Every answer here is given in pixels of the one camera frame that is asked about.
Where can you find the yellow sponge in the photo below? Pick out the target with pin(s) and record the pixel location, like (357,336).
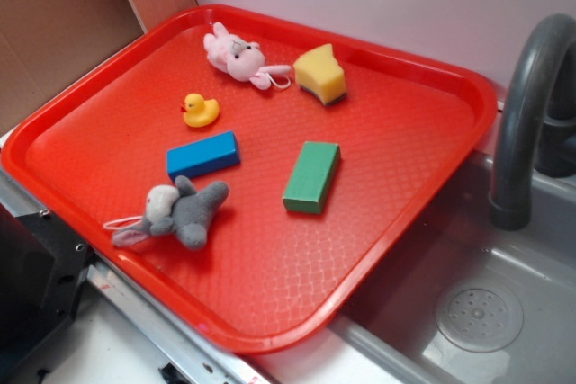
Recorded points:
(318,72)

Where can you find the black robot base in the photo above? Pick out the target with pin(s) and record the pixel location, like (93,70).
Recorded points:
(43,267)

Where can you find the green rectangular block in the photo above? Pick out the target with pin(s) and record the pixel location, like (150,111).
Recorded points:
(312,176)

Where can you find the red plastic tray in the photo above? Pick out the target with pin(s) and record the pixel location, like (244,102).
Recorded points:
(268,277)

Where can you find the blue rectangular block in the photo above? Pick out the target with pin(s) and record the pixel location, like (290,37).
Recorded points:
(204,156)

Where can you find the yellow rubber duck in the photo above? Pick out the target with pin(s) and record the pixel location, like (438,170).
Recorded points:
(199,112)

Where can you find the grey plush bunny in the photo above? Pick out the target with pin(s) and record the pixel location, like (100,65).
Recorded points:
(179,210)

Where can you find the pink plush bunny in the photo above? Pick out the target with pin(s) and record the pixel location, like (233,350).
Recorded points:
(243,60)

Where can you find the grey toy sink basin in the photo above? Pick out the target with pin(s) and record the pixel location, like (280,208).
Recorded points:
(457,300)

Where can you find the grey toy faucet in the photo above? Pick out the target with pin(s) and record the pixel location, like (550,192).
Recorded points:
(537,127)

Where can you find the brown cardboard panel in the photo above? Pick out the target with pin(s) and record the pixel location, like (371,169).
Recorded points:
(46,45)

